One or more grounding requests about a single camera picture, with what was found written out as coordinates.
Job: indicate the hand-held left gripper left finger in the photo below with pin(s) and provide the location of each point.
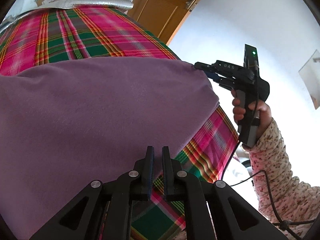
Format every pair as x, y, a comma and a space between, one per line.
150, 171

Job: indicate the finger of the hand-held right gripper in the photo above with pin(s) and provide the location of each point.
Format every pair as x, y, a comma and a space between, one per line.
213, 76
206, 66

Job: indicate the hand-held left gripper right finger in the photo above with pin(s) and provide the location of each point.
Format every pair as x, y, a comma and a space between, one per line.
165, 173

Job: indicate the purple fleece pants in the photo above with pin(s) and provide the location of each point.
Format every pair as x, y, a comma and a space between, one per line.
100, 117

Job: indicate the person's right forearm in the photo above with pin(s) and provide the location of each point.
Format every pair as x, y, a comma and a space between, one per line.
275, 170

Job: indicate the person's right hand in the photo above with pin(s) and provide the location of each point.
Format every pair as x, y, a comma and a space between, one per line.
237, 110

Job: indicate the wooden door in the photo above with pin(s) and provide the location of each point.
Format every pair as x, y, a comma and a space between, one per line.
160, 10

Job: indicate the pink green plaid bed sheet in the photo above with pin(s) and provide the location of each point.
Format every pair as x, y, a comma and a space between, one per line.
87, 35

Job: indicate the silver foil mat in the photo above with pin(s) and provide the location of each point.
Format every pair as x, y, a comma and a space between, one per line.
100, 2

